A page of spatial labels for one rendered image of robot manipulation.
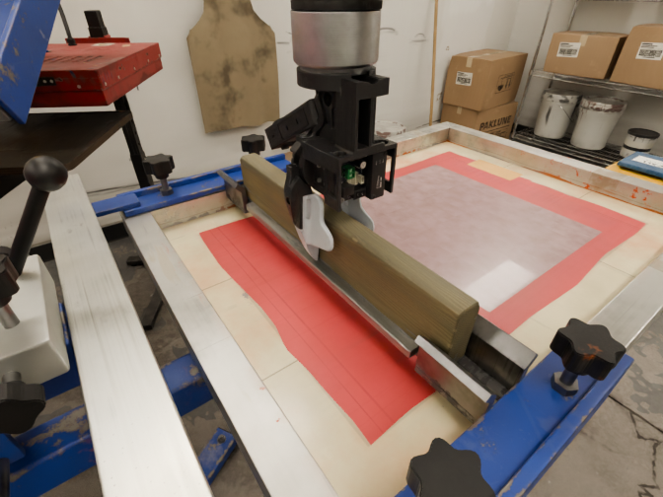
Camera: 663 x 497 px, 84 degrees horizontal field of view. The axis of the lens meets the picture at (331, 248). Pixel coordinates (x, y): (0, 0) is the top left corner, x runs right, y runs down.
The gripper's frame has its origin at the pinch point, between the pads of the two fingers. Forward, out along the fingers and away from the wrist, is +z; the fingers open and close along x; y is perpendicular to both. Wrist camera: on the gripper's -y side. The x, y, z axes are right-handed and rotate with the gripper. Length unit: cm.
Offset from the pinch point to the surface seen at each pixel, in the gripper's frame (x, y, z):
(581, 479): 73, 35, 102
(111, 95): -7, -90, -3
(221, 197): -3.5, -25.7, 3.3
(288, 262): -2.3, -6.0, 5.9
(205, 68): 56, -194, 10
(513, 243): 27.8, 10.1, 6.0
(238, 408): -17.9, 12.6, 2.5
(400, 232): 16.1, -2.3, 5.9
